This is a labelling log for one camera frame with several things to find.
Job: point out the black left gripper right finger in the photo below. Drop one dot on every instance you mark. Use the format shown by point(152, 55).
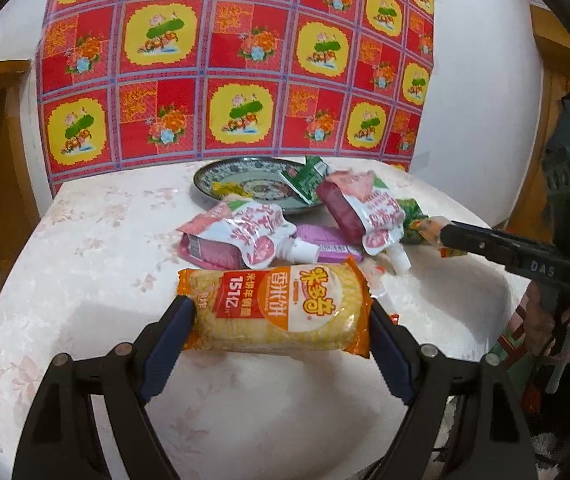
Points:
point(489, 438)

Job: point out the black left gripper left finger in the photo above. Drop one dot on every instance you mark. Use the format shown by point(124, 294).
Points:
point(60, 440)

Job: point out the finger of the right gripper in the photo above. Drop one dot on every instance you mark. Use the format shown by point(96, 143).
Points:
point(492, 249)
point(460, 229)

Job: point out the pink white spout pouch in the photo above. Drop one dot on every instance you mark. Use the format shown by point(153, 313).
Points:
point(239, 233)
point(367, 214)

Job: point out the clear colourful candy packet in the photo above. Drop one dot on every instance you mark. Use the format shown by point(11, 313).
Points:
point(374, 274)

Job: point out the green snack packet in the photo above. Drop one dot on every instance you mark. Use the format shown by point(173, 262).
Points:
point(305, 180)

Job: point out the orange rice cracker packet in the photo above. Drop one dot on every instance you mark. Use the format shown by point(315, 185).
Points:
point(319, 306)

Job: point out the yellow frog snack packet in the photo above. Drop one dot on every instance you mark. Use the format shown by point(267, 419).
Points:
point(223, 189)

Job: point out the dark green leafy packet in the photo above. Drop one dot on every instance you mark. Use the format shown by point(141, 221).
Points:
point(420, 229)

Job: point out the purple flat snack packet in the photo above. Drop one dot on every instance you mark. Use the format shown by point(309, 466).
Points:
point(332, 247)

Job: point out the wooden wardrobe right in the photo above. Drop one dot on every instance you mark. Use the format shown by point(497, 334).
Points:
point(530, 216)

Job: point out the blue white patterned plate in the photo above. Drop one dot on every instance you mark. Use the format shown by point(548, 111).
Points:
point(259, 176)

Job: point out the red yellow floral wall cloth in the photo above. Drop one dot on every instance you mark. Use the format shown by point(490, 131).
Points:
point(129, 83)

